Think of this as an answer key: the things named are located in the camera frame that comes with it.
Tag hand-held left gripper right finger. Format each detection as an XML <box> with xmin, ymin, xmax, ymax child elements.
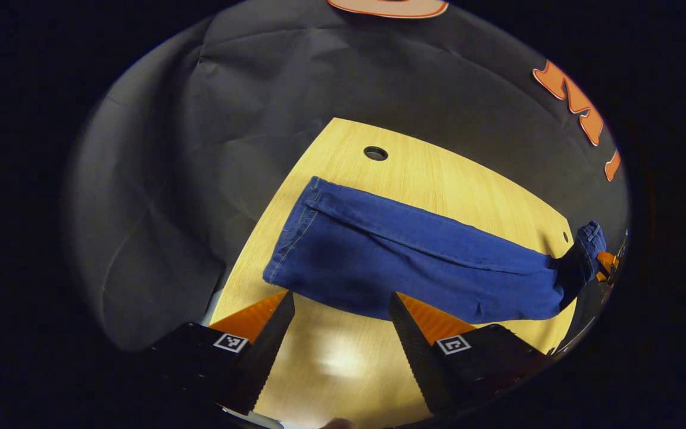
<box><xmin>388</xmin><ymin>291</ymin><xmax>551</xmax><ymax>416</ymax></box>

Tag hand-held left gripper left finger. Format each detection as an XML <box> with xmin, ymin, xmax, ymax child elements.
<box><xmin>144</xmin><ymin>290</ymin><xmax>296</xmax><ymax>416</ymax></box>

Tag blue denim jeans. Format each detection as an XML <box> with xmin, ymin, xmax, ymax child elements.
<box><xmin>263</xmin><ymin>176</ymin><xmax>607</xmax><ymax>324</ymax></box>

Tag black backdrop cloth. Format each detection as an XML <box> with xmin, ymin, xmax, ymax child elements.
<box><xmin>63</xmin><ymin>0</ymin><xmax>631</xmax><ymax>352</ymax></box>

